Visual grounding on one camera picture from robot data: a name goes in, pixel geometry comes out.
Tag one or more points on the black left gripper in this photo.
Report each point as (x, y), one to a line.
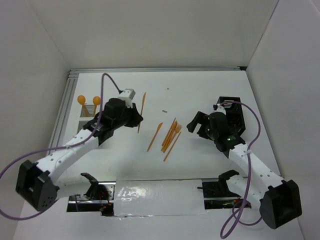
(136, 118)

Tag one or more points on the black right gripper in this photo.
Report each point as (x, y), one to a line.
(202, 118)

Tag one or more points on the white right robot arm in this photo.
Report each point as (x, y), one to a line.
(277, 200)

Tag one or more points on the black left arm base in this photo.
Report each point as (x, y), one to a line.
(98, 197)

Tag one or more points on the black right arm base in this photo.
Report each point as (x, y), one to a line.
(217, 195)

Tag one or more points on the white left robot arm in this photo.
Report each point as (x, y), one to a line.
(37, 182)

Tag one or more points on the orange plastic fork right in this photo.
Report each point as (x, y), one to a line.
(174, 133)

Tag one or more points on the orange plastic fork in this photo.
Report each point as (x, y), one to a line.
(171, 131)
(174, 133)

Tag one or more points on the orange plastic fork left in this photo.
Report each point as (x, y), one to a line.
(171, 131)

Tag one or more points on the white utensil caddy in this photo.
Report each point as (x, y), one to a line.
(83, 116)

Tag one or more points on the black utensil caddy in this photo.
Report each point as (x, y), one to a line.
(234, 113)

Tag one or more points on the white tape sheet front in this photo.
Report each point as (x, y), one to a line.
(158, 198)

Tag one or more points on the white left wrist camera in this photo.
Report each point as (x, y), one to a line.
(127, 95)

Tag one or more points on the aluminium rail back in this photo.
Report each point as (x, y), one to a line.
(155, 69)

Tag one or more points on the aluminium rail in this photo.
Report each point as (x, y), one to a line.
(155, 69)
(59, 129)

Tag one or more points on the aluminium rail left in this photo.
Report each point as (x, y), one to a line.
(59, 129)

